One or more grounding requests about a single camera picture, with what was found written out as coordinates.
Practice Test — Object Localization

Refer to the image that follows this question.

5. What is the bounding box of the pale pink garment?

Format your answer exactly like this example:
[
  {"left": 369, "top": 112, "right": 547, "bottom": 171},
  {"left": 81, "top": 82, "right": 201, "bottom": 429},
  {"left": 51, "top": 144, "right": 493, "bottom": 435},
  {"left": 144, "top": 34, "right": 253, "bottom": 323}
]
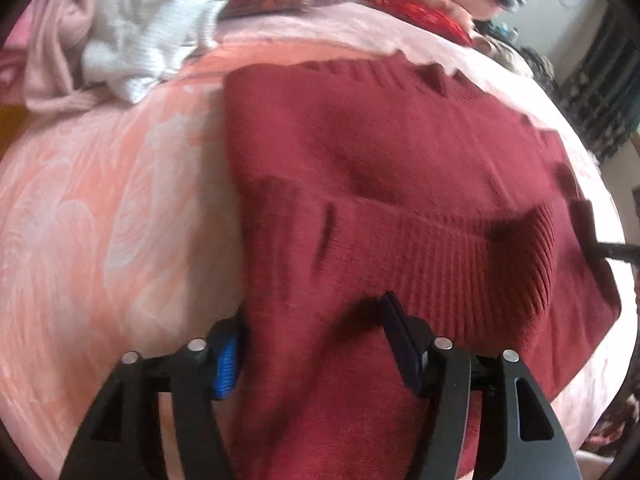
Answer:
[{"left": 20, "top": 0, "right": 108, "bottom": 115}]

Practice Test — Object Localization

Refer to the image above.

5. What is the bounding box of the dark patterned curtain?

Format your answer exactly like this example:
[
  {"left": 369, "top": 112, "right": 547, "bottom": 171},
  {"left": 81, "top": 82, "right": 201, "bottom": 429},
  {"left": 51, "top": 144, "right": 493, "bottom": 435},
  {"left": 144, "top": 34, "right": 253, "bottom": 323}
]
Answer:
[{"left": 557, "top": 7, "right": 640, "bottom": 163}]

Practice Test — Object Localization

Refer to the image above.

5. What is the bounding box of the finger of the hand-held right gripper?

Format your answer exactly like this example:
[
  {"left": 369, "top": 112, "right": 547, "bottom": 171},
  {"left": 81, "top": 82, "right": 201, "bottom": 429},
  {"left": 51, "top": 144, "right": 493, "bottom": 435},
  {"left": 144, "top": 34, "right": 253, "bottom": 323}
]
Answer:
[{"left": 575, "top": 200, "right": 640, "bottom": 267}]

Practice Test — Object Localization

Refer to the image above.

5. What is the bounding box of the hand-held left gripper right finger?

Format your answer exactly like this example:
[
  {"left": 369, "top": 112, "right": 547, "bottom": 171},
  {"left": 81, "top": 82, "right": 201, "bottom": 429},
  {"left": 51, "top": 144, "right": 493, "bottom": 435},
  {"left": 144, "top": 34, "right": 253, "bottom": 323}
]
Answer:
[{"left": 382, "top": 292, "right": 583, "bottom": 480}]

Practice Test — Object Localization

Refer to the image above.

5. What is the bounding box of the white striped garment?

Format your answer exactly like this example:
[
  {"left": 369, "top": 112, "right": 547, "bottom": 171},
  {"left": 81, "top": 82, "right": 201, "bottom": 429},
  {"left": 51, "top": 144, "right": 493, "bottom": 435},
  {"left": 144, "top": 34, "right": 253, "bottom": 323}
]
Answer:
[{"left": 80, "top": 0, "right": 243, "bottom": 106}]

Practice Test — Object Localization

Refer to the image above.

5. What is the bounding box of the dark red knitted sweater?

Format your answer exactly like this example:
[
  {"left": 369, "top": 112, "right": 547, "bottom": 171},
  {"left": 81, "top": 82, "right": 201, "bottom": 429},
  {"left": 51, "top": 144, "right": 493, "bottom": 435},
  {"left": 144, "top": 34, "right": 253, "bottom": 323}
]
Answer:
[{"left": 222, "top": 49, "right": 623, "bottom": 480}]

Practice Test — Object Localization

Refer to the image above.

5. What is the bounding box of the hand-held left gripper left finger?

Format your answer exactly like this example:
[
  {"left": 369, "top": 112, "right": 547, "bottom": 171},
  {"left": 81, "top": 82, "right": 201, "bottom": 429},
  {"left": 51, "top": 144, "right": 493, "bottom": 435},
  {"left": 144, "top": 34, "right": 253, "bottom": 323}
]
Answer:
[{"left": 60, "top": 316, "right": 249, "bottom": 480}]

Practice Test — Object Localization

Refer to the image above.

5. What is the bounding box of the pink floral bed blanket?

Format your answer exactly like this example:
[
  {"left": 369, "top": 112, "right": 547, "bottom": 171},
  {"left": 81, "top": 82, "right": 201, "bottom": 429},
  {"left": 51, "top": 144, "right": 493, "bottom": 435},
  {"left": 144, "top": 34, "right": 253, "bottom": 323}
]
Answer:
[{"left": 0, "top": 0, "right": 631, "bottom": 480}]

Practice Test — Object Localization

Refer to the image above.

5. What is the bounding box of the red sequined cloth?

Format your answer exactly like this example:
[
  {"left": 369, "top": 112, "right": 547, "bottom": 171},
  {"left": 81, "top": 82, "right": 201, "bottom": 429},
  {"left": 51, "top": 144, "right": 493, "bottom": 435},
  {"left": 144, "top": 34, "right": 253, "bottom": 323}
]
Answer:
[{"left": 367, "top": 0, "right": 473, "bottom": 46}]

